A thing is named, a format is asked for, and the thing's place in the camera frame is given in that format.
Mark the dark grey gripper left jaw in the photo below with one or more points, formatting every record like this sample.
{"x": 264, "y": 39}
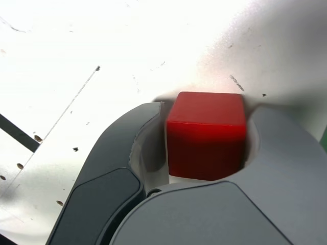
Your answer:
{"x": 102, "y": 178}

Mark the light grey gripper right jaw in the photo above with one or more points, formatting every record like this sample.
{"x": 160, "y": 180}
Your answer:
{"x": 255, "y": 209}

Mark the red cube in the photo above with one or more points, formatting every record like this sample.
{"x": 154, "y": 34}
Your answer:
{"x": 204, "y": 143}

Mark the black tape strip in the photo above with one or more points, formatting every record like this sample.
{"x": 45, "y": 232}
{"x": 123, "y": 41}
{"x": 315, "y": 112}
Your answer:
{"x": 15, "y": 132}

